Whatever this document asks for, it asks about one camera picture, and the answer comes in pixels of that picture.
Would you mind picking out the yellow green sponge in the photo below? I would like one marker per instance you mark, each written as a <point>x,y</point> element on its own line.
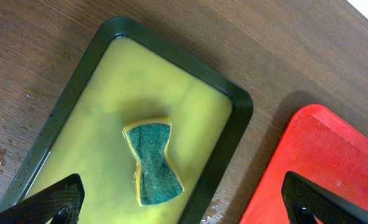
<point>156,177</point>

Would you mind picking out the black tray with yellow liquid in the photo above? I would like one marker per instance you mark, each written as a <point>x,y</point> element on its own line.
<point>129,73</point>

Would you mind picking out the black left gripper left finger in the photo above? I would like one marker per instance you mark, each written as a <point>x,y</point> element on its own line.
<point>58,203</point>

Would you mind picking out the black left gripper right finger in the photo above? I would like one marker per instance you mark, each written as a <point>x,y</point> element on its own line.
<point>307,202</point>

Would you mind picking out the red plastic tray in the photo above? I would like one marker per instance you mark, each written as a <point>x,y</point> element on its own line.
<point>320,146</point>

